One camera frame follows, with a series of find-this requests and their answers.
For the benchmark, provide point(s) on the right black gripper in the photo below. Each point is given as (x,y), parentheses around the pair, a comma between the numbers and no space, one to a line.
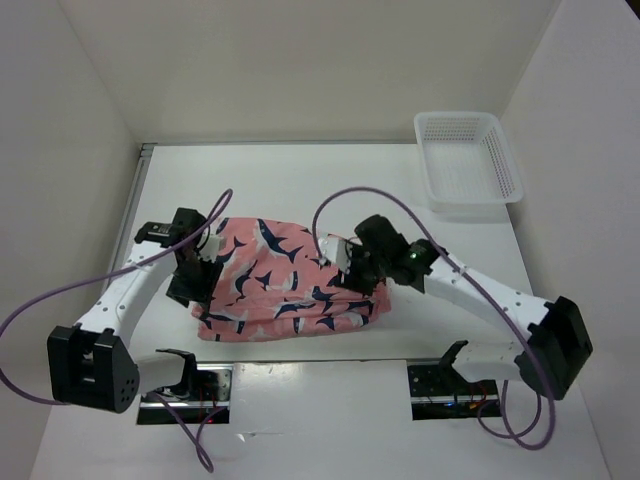
(354,280)

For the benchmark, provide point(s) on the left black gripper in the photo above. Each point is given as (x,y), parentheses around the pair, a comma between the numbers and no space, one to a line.
(203,290)

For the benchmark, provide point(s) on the pink shark print shorts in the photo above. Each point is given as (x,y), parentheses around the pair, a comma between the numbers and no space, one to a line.
(274,287)

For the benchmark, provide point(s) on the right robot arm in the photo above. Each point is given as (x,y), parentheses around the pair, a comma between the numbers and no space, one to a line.
(549,343)

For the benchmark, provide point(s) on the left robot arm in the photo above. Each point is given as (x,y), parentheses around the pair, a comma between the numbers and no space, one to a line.
(90,364)

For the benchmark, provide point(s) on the white plastic basket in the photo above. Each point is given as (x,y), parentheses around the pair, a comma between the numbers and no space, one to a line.
(467,159)

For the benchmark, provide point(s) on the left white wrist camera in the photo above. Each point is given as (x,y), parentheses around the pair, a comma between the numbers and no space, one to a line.
(211,246)

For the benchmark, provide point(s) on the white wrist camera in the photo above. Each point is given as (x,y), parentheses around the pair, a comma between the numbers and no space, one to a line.
(336,251)
(211,246)

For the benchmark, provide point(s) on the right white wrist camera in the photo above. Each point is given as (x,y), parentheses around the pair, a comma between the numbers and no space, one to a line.
(336,251)

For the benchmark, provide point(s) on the aluminium table edge rail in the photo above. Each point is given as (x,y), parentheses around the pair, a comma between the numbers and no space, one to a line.
(122,240)

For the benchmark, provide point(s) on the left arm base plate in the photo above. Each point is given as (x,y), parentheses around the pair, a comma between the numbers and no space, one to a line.
(206,400)

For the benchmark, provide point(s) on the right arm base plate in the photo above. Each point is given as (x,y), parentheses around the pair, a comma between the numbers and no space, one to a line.
(439,393)

